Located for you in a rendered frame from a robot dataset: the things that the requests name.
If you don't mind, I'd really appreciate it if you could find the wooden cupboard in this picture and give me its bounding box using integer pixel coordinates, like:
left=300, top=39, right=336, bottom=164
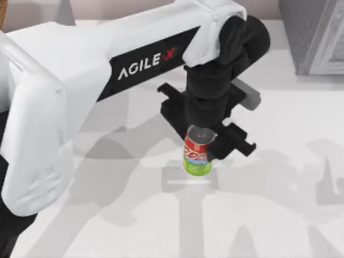
left=0, top=0, right=9, bottom=32

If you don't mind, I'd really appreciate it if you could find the pale grey rounded box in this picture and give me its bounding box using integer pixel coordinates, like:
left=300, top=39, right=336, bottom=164
left=234, top=80, right=262, bottom=111

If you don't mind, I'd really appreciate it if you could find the grey cabinet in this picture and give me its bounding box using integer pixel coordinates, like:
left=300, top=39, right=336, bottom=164
left=278, top=0, right=344, bottom=76

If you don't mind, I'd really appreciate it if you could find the red and green can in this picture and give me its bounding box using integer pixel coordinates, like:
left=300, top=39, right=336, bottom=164
left=182, top=124, right=218, bottom=178

